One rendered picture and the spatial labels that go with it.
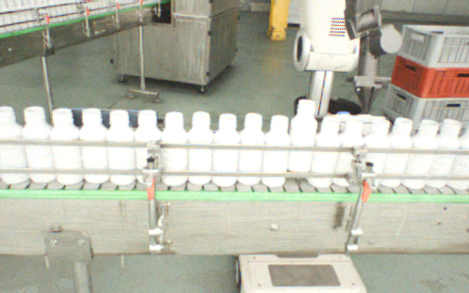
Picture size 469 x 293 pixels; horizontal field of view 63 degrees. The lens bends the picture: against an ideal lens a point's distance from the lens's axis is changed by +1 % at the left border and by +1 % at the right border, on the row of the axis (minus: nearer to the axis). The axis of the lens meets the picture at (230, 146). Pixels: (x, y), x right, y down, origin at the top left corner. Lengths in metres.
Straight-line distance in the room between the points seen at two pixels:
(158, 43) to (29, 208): 3.86
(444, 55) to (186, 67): 2.72
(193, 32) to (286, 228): 3.72
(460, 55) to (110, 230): 2.69
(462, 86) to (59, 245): 2.87
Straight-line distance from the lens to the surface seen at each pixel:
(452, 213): 1.10
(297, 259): 1.86
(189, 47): 4.54
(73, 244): 0.98
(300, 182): 0.95
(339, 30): 1.44
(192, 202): 0.88
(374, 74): 1.10
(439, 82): 3.13
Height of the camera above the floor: 1.47
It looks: 26 degrees down
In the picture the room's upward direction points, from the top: 4 degrees clockwise
